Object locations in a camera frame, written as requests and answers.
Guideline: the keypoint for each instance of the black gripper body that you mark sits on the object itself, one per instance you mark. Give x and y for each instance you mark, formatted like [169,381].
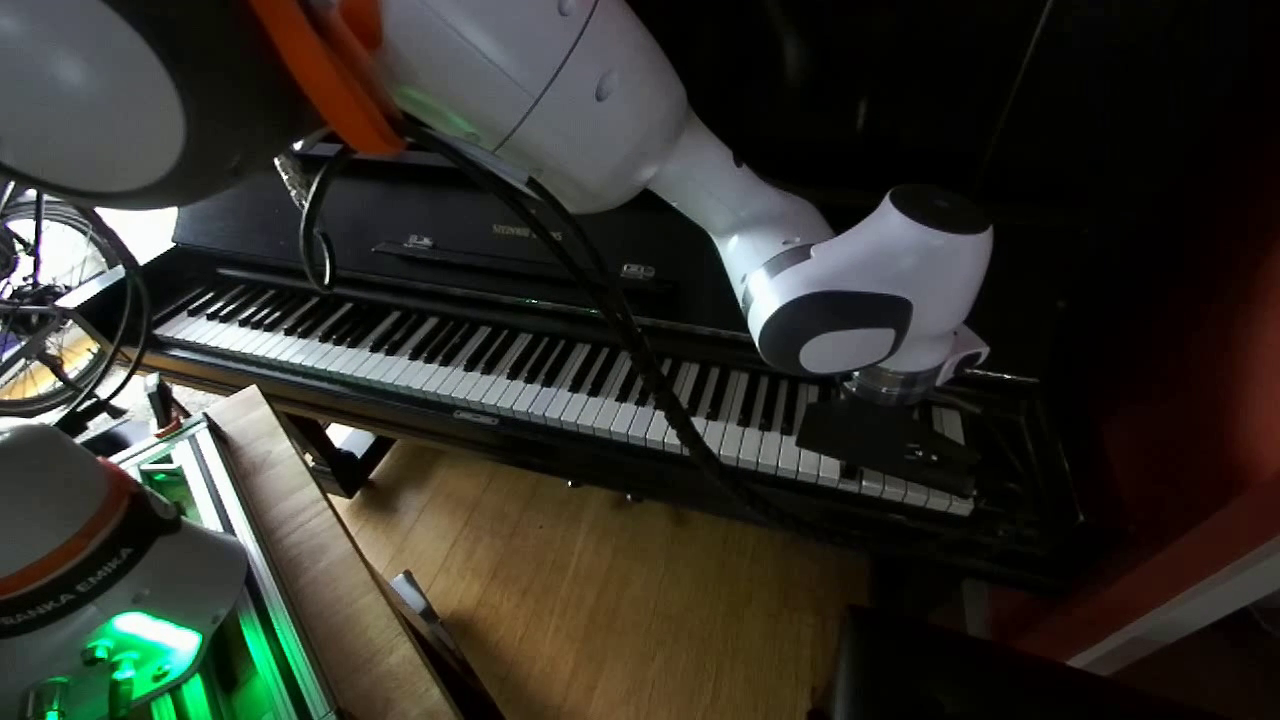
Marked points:
[873,433]

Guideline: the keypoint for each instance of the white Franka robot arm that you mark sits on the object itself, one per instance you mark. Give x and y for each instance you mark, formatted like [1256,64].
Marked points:
[561,83]

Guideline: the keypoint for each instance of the black digital piano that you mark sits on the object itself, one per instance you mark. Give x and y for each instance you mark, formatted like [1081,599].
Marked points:
[442,347]

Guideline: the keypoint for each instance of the small grey block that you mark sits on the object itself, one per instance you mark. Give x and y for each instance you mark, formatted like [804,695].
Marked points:
[415,599]

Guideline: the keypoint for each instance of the black stand foot bar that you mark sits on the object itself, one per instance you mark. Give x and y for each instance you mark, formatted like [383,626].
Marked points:
[343,454]

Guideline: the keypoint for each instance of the wooden table board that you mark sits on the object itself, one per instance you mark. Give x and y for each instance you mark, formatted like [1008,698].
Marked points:
[326,573]

